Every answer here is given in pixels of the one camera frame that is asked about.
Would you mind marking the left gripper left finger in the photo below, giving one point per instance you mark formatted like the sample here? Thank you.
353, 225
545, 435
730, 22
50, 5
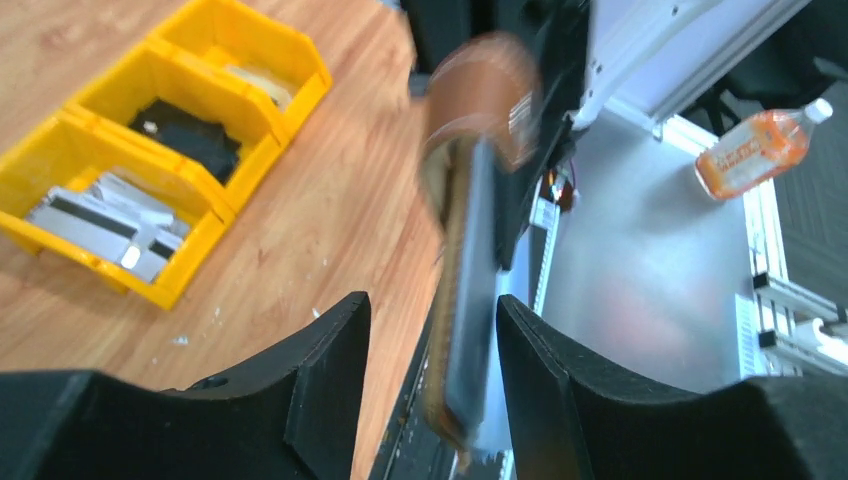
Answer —
288, 412

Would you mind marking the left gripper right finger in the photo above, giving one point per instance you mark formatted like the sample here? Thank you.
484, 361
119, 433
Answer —
574, 414

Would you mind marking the dark grey card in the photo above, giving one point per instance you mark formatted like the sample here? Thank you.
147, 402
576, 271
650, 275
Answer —
471, 261

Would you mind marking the brown leather card holder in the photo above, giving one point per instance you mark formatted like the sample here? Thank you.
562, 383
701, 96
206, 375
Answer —
480, 125

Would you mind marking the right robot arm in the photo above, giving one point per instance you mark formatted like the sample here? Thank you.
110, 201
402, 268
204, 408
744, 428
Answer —
580, 66

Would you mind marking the white cards in bin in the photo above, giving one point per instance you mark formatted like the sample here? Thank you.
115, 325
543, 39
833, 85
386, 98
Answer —
116, 221

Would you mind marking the black cards in bin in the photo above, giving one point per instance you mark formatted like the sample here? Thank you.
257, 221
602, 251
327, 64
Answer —
204, 142

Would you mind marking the cards in right bin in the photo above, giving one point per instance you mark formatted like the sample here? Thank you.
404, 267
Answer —
280, 92

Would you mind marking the middle yellow bin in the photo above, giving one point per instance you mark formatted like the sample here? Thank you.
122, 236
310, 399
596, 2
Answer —
156, 70

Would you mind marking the yellow bin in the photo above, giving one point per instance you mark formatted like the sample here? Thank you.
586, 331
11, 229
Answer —
224, 33
156, 70
67, 151

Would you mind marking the left yellow bin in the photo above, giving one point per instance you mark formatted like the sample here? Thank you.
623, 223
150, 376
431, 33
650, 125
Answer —
67, 151

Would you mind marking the orange drink bottle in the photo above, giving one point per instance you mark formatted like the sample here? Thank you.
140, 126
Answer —
758, 149

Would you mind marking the right yellow bin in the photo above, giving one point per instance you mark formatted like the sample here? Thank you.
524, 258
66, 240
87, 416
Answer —
224, 33

